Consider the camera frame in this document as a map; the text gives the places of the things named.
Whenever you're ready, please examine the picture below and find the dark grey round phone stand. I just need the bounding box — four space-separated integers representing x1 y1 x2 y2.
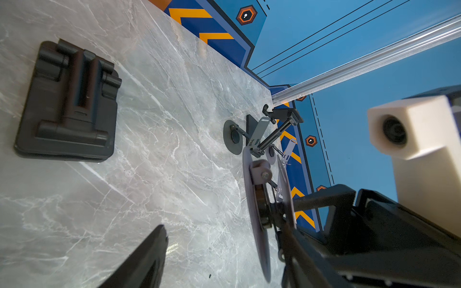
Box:
223 116 270 158

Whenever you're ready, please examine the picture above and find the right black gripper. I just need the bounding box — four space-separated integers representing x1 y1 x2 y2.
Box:
277 184 461 288

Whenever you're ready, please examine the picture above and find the right aluminium corner post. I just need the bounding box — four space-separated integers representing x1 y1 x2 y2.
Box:
272 14 461 106

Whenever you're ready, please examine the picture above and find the black folding phone stand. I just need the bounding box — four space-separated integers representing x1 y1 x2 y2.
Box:
246 104 304 158

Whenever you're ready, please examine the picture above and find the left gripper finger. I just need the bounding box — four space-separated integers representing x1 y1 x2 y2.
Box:
100 224 168 288

